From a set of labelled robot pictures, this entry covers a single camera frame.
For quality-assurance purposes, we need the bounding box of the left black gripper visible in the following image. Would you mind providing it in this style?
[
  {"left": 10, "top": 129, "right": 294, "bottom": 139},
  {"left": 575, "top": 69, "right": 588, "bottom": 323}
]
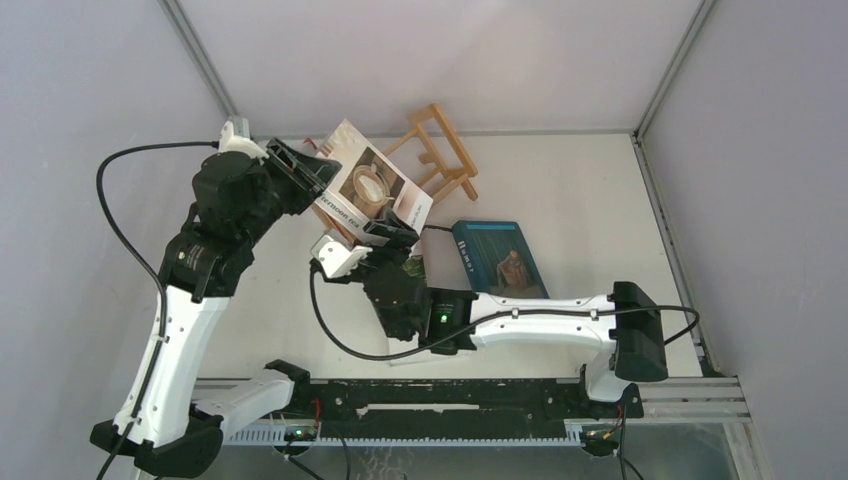
[{"left": 238, "top": 137, "right": 342, "bottom": 246}]

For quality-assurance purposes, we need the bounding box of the coffee cover white book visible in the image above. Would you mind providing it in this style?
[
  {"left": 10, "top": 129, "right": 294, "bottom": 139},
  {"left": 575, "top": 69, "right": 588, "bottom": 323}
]
[{"left": 313, "top": 119, "right": 433, "bottom": 243}]

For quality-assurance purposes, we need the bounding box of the wooden book rack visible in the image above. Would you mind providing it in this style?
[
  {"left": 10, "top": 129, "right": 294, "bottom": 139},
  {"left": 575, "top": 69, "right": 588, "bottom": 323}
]
[{"left": 311, "top": 103, "right": 480, "bottom": 246}]

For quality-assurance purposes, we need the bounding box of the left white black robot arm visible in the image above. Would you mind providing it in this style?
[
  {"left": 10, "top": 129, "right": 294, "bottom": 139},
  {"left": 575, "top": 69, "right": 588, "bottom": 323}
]
[{"left": 90, "top": 140, "right": 340, "bottom": 479}]

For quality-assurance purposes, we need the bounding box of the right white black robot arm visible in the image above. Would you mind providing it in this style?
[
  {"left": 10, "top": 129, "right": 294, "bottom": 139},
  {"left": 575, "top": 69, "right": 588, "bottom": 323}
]
[{"left": 352, "top": 223, "right": 669, "bottom": 416}]

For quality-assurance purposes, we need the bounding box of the palm leaf white book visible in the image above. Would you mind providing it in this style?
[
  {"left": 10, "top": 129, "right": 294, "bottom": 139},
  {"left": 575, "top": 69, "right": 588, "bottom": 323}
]
[{"left": 387, "top": 256, "right": 429, "bottom": 368}]

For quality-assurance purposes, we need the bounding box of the grey white notebook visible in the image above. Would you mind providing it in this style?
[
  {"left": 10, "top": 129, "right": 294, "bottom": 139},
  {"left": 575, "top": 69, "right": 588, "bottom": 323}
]
[{"left": 412, "top": 225, "right": 463, "bottom": 288}]

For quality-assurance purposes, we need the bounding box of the teal Humor book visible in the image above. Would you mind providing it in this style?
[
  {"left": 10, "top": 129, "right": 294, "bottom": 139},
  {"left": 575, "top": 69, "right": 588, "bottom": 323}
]
[{"left": 451, "top": 220, "right": 549, "bottom": 299}]

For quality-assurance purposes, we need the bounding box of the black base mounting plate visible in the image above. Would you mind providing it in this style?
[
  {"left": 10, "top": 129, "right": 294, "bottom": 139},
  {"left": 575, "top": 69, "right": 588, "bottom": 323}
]
[{"left": 282, "top": 378, "right": 644, "bottom": 442}]

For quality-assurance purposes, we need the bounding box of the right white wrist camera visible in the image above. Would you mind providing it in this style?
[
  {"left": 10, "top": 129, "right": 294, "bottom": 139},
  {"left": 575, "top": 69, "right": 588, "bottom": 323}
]
[{"left": 310, "top": 230, "right": 373, "bottom": 278}]

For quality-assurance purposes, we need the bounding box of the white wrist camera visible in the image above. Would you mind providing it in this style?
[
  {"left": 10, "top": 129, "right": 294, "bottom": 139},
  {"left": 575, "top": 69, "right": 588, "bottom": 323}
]
[
  {"left": 310, "top": 230, "right": 373, "bottom": 278},
  {"left": 218, "top": 115, "right": 268, "bottom": 159}
]

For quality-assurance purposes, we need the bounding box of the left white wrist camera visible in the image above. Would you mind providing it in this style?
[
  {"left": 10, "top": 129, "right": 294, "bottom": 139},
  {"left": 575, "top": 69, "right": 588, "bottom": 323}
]
[{"left": 218, "top": 115, "right": 268, "bottom": 159}]

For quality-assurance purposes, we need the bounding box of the right black camera cable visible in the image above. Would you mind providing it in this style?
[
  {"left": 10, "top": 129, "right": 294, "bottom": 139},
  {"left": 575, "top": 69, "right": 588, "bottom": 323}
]
[{"left": 308, "top": 259, "right": 702, "bottom": 363}]

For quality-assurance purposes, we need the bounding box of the black camera cable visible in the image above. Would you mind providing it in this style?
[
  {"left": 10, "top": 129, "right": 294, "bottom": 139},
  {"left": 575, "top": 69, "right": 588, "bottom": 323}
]
[
  {"left": 308, "top": 259, "right": 702, "bottom": 363},
  {"left": 95, "top": 140, "right": 221, "bottom": 480}
]

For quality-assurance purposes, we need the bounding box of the left black camera cable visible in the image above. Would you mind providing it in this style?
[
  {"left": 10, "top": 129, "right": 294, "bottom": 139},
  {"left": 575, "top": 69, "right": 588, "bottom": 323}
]
[{"left": 95, "top": 140, "right": 221, "bottom": 480}]

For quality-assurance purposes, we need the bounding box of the aluminium frame rail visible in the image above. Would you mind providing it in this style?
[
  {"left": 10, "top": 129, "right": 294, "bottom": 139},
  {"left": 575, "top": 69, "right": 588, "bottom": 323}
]
[{"left": 228, "top": 378, "right": 751, "bottom": 446}]

